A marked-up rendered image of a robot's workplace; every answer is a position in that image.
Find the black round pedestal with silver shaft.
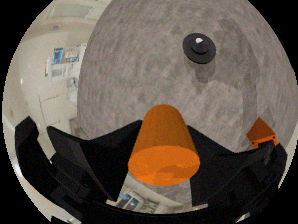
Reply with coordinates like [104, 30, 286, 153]
[182, 34, 217, 64]

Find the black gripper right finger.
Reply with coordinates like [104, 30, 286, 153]
[186, 125, 267, 206]

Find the orange knob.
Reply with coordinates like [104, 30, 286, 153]
[128, 104, 200, 186]

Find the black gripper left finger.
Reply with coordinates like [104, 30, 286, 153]
[47, 120, 144, 202]

